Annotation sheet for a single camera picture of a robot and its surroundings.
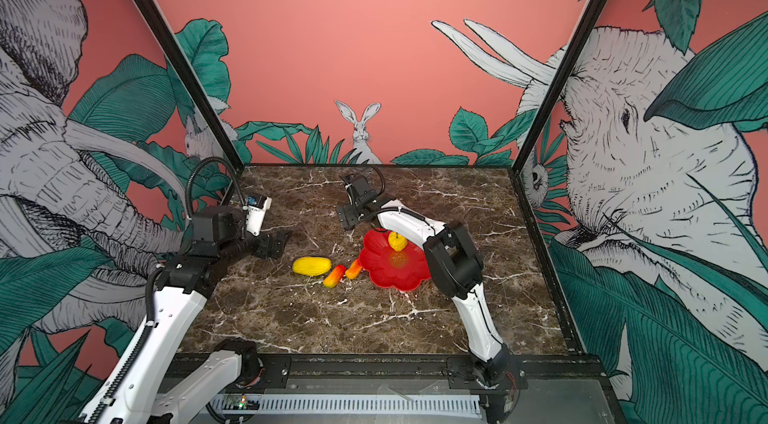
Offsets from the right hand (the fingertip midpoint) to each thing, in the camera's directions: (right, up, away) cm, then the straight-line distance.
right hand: (348, 205), depth 94 cm
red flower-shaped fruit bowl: (+13, -20, -1) cm, 24 cm away
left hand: (-16, -3, -20) cm, 26 cm away
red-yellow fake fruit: (-3, -21, -6) cm, 22 cm away
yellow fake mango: (-11, -18, -5) cm, 22 cm away
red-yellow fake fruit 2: (+2, -20, -5) cm, 20 cm away
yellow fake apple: (+16, -11, -2) cm, 19 cm away
